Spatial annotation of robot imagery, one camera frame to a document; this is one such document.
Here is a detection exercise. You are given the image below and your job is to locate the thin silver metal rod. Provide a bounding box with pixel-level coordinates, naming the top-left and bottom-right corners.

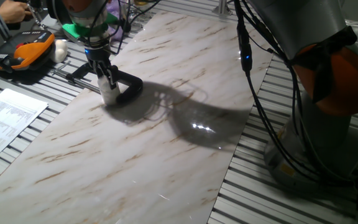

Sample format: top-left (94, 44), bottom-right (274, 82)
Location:
top-left (26, 0), bottom-right (48, 30)

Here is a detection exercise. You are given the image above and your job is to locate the black C-clamp with steel screw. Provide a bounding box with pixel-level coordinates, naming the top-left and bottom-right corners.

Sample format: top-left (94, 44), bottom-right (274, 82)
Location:
top-left (52, 61), bottom-right (144, 105)

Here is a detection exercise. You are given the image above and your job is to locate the black round object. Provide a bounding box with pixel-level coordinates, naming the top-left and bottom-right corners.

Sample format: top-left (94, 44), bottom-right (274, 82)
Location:
top-left (46, 0), bottom-right (71, 26)

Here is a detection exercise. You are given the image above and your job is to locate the white paper sheet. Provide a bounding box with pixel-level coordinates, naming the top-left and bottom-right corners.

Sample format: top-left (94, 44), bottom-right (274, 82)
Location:
top-left (0, 88), bottom-right (49, 171)

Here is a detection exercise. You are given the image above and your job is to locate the translucent purple plastic bag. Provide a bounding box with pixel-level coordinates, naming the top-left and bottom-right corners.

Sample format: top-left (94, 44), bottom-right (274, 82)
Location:
top-left (106, 0), bottom-right (127, 41)

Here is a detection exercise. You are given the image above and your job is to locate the small white plastic jar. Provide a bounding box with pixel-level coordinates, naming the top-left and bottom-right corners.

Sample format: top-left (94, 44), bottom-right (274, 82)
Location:
top-left (100, 88), bottom-right (122, 106)

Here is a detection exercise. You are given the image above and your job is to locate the jar with yellow lid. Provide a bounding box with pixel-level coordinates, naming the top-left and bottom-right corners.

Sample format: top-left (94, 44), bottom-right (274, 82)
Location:
top-left (134, 0), bottom-right (152, 22)

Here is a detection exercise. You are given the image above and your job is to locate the white round jar lid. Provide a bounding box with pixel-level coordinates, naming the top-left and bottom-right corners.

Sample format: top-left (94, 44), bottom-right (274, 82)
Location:
top-left (97, 75), bottom-right (121, 92)

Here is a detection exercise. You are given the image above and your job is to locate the grey metal pole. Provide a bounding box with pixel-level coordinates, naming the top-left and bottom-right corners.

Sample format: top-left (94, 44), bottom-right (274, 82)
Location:
top-left (211, 0), bottom-right (233, 16)

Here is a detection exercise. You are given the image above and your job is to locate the bare human hand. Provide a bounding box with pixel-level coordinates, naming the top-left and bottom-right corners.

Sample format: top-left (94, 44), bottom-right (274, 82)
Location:
top-left (0, 0), bottom-right (34, 24)

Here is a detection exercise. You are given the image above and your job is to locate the marble pattern board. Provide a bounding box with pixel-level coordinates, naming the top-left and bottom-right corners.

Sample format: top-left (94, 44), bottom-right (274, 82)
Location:
top-left (0, 11), bottom-right (275, 224)

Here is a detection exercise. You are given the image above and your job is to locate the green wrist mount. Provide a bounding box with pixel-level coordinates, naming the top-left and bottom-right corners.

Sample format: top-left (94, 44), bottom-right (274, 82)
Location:
top-left (61, 12), bottom-right (120, 40)

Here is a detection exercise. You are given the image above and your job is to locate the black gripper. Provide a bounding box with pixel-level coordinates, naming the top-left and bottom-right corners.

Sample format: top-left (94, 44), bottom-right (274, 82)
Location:
top-left (84, 42), bottom-right (121, 91)

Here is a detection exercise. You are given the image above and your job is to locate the orange and black teach pendant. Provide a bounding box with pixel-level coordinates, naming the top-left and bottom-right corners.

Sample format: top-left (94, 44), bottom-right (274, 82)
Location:
top-left (0, 30), bottom-right (56, 74)

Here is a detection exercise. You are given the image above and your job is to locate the small white rounded object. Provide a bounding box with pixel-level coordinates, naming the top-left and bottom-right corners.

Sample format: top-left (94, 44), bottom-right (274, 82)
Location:
top-left (48, 39), bottom-right (69, 64)

